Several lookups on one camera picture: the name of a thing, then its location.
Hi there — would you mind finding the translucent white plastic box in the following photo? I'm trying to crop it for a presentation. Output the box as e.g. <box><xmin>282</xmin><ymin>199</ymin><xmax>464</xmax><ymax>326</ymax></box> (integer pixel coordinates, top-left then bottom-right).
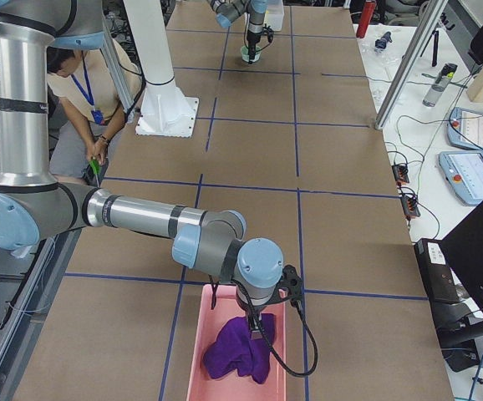
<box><xmin>264</xmin><ymin>0</ymin><xmax>284</xmax><ymax>32</ymax></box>

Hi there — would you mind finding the seated person in beige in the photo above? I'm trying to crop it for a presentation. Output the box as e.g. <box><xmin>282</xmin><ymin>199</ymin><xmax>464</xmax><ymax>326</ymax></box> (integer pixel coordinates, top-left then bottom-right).
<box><xmin>47</xmin><ymin>47</ymin><xmax>126</xmax><ymax>184</ymax></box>

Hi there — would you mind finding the aluminium frame post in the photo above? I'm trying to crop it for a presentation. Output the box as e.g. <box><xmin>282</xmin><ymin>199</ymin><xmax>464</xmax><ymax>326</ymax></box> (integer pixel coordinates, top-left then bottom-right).
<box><xmin>374</xmin><ymin>0</ymin><xmax>448</xmax><ymax>130</ymax></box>

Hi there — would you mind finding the purple microfiber cloth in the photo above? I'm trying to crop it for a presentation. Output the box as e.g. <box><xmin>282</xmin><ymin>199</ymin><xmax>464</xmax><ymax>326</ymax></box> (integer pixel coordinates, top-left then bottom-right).
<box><xmin>202</xmin><ymin>317</ymin><xmax>271</xmax><ymax>384</ymax></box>

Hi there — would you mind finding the mint green bowl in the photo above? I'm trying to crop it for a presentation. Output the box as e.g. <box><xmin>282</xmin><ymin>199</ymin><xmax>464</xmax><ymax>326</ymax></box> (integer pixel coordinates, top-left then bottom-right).
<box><xmin>240</xmin><ymin>44</ymin><xmax>262</xmax><ymax>64</ymax></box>

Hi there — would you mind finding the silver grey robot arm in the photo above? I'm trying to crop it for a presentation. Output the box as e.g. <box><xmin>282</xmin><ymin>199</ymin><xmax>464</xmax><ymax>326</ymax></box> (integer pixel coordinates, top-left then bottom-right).
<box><xmin>0</xmin><ymin>1</ymin><xmax>284</xmax><ymax>338</ymax></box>
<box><xmin>209</xmin><ymin>0</ymin><xmax>267</xmax><ymax>63</ymax></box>

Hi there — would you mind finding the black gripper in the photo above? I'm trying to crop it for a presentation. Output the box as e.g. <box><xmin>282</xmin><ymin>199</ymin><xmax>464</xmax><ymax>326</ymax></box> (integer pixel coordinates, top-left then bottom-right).
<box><xmin>246</xmin><ymin>30</ymin><xmax>259</xmax><ymax>64</ymax></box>
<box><xmin>246</xmin><ymin>306</ymin><xmax>265</xmax><ymax>340</ymax></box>

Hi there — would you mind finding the red fire extinguisher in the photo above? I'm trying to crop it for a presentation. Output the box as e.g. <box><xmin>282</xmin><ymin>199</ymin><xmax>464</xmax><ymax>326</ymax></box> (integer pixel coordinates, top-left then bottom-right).
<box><xmin>355</xmin><ymin>0</ymin><xmax>377</xmax><ymax>38</ymax></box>

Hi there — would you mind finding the clear water bottle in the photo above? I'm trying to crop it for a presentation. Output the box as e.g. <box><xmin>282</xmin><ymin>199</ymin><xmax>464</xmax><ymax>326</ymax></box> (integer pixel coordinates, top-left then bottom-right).
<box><xmin>422</xmin><ymin>63</ymin><xmax>458</xmax><ymax>107</ymax></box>

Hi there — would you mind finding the black computer box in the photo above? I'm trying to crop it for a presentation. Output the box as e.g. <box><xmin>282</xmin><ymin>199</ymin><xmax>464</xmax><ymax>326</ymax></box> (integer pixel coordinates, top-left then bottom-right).
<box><xmin>414</xmin><ymin>238</ymin><xmax>464</xmax><ymax>304</ymax></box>

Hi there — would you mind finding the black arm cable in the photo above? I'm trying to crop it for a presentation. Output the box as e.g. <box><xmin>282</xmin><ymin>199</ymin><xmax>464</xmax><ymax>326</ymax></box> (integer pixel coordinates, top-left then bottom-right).
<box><xmin>208</xmin><ymin>264</ymin><xmax>319</xmax><ymax>378</ymax></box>

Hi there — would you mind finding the teach pendant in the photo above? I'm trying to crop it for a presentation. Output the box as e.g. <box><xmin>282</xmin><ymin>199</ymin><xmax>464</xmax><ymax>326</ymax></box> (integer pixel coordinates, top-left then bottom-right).
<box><xmin>447</xmin><ymin>107</ymin><xmax>483</xmax><ymax>151</ymax></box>
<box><xmin>438</xmin><ymin>150</ymin><xmax>483</xmax><ymax>206</ymax></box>

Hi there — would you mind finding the pink plastic bin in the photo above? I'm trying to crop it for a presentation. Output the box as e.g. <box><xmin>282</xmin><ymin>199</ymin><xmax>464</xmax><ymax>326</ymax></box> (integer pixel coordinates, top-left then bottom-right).
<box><xmin>187</xmin><ymin>285</ymin><xmax>287</xmax><ymax>401</ymax></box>

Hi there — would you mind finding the lower teach pendant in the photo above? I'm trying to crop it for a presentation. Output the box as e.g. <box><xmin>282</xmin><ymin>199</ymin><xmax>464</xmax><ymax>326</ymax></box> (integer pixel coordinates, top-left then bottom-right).
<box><xmin>438</xmin><ymin>150</ymin><xmax>483</xmax><ymax>206</ymax></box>

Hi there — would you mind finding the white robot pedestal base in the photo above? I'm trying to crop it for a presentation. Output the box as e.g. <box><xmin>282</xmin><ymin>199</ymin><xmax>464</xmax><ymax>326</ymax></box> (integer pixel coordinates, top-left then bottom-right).
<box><xmin>124</xmin><ymin>0</ymin><xmax>199</xmax><ymax>138</ymax></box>

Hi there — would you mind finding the upper teach pendant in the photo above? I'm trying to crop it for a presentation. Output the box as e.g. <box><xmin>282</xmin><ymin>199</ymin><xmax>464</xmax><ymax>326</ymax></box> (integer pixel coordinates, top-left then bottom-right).
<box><xmin>447</xmin><ymin>107</ymin><xmax>483</xmax><ymax>151</ymax></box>

